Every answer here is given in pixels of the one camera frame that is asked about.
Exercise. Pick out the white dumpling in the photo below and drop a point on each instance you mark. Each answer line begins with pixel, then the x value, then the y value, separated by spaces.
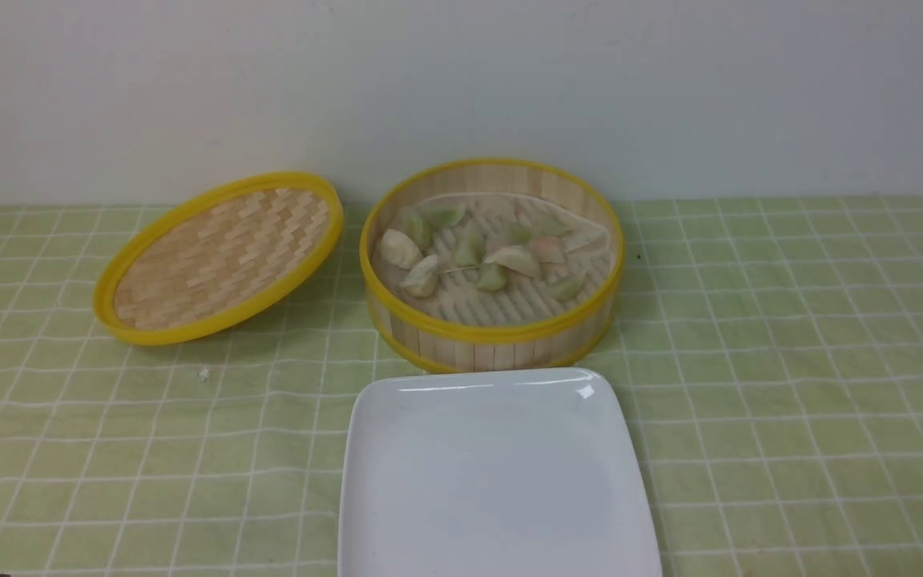
pixel 422 281
pixel 517 258
pixel 397 249

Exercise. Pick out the white square plate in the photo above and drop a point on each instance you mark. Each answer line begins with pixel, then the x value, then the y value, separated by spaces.
pixel 513 473

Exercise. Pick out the green dumpling front centre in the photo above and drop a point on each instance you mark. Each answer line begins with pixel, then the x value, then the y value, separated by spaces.
pixel 492 277

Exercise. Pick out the bamboo steamer basket yellow rim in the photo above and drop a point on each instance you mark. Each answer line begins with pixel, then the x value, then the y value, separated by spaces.
pixel 460 329

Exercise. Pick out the green dumpling middle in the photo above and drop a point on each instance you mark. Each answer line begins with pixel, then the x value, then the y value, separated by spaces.
pixel 470 248

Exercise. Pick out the green dumpling back left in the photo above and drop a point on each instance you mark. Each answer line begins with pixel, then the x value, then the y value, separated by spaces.
pixel 411 222

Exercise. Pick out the pink dumpling right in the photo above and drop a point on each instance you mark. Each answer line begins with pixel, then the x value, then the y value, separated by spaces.
pixel 547 249

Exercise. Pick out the green dumpling back right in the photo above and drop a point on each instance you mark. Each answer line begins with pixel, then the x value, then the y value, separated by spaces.
pixel 548 224

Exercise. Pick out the bamboo steamer lid yellow rim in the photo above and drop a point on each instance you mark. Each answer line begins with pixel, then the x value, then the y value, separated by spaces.
pixel 219 259

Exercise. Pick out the green checkered tablecloth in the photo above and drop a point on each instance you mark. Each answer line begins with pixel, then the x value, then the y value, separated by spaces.
pixel 768 357

